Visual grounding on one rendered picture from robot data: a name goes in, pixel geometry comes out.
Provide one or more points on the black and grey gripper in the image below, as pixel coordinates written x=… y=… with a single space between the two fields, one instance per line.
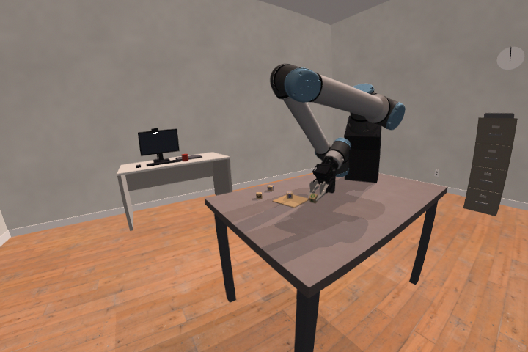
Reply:
x=324 y=177

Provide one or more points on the orange flat mat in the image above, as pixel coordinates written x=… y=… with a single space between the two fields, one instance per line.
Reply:
x=294 y=202

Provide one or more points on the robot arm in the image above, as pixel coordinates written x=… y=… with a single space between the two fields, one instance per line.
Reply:
x=310 y=86

